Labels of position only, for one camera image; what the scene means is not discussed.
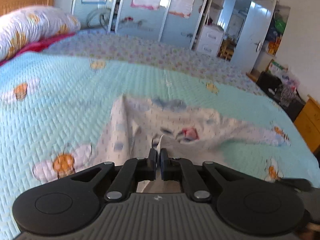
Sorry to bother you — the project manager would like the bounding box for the white drawer cabinet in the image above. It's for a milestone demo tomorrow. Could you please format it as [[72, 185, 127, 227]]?
[[196, 25, 224, 57]]

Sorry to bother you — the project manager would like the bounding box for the floral long pillow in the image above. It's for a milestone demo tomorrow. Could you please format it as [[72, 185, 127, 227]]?
[[1, 5, 81, 61]]

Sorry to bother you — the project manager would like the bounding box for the white patterned baby garment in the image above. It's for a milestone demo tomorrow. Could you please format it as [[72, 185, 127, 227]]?
[[92, 94, 290, 167]]

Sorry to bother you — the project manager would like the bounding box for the pale blue sliding wardrobe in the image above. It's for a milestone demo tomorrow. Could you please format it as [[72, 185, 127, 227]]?
[[71, 0, 207, 49]]

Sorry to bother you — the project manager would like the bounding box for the heart patterned bedsheet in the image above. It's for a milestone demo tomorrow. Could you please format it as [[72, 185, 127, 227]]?
[[44, 29, 264, 95]]

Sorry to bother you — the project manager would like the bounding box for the magenta bed sheet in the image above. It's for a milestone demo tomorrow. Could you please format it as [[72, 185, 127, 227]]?
[[0, 33, 76, 66]]

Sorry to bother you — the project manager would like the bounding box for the wooden headboard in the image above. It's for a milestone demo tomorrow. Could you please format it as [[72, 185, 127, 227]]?
[[0, 0, 54, 16]]

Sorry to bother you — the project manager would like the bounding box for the wooden desk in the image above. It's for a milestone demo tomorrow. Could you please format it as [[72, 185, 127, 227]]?
[[294, 95, 320, 155]]

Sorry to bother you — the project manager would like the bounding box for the mint green bee quilt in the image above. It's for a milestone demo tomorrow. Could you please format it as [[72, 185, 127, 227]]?
[[1, 53, 319, 239]]

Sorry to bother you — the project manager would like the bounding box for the black chair with clothes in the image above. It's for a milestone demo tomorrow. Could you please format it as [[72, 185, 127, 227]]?
[[256, 72, 305, 122]]

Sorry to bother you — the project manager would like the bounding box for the white room door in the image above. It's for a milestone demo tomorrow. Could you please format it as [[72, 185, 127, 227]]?
[[231, 0, 276, 73]]

